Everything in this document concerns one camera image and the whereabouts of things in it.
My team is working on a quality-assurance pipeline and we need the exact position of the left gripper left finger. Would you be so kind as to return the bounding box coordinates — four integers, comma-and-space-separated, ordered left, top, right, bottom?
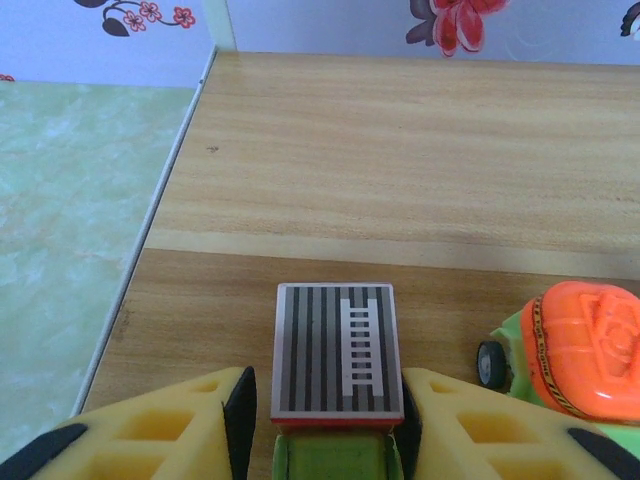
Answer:
0, 365, 259, 480

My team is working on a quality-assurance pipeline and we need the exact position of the orange and green toy car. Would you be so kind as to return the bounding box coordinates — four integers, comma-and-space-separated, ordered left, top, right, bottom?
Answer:
474, 279, 640, 439

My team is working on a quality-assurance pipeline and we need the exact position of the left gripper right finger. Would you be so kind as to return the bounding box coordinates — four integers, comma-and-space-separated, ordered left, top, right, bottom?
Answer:
399, 367, 640, 480

